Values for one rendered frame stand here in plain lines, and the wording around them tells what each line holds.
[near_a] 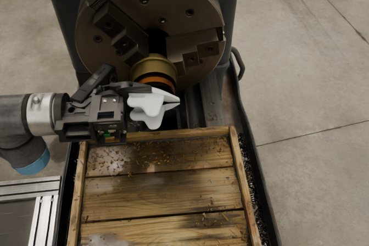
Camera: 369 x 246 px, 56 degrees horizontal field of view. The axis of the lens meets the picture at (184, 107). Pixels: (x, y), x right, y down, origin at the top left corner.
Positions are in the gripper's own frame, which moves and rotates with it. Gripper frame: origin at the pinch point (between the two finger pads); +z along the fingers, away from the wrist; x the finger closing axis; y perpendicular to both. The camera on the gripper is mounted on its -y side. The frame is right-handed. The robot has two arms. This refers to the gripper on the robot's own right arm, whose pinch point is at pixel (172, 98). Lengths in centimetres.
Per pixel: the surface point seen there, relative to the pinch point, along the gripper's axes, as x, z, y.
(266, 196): -49, 27, -2
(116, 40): 6.5, -9.7, -9.2
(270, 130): -109, 55, -67
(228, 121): -55, 21, -35
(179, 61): 2.3, 1.8, -7.1
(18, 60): -109, -100, -135
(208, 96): -21.9, 9.8, -18.9
